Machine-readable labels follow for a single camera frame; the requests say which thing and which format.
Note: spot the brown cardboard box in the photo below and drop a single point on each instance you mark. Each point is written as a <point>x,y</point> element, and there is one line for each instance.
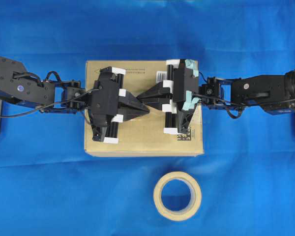
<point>142,136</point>

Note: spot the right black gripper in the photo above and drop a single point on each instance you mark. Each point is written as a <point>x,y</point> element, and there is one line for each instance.
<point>181,84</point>

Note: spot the blue table cloth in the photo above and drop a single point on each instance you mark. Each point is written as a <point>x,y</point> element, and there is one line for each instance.
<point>49,186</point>

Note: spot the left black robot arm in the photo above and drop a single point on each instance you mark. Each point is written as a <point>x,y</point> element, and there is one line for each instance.
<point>51,95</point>

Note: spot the beige masking tape roll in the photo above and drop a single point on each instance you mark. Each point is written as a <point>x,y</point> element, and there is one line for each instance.
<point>195,196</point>

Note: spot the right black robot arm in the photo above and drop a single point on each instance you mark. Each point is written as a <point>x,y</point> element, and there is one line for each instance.
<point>275,94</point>

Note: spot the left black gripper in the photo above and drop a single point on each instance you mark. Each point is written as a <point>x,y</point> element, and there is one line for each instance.
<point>109,104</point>

